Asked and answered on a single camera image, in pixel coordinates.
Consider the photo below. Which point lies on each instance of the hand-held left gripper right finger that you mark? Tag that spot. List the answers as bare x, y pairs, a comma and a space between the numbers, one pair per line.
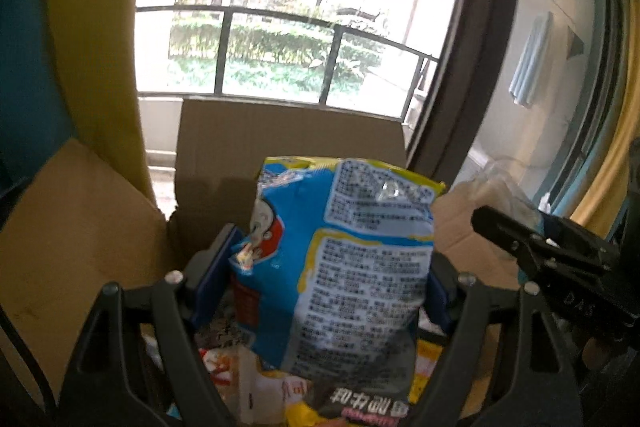
437, 307

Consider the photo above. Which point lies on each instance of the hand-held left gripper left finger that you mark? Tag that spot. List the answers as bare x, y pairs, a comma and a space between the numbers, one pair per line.
215, 267

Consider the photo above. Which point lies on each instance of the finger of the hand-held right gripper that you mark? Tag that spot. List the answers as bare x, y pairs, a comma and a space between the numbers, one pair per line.
550, 257

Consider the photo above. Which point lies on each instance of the blue snack packet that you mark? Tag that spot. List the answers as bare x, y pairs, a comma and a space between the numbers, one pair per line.
360, 267

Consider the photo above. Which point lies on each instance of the cardboard box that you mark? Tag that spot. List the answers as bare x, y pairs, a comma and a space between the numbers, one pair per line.
75, 232

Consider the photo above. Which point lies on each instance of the red white snack packet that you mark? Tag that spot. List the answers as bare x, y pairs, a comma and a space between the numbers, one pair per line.
220, 364

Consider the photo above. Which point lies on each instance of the yellow curtain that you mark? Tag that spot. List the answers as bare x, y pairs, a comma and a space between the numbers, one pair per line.
100, 57
615, 132

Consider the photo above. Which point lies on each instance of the pale hanging towel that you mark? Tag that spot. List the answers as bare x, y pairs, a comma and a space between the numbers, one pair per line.
531, 62

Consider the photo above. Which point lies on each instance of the black balcony railing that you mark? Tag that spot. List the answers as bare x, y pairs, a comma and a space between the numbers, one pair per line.
225, 52

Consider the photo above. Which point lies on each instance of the teal curtain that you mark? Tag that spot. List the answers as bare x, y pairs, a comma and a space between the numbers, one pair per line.
30, 57

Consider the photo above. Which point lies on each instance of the dark window frame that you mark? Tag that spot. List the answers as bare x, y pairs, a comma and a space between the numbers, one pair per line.
475, 32

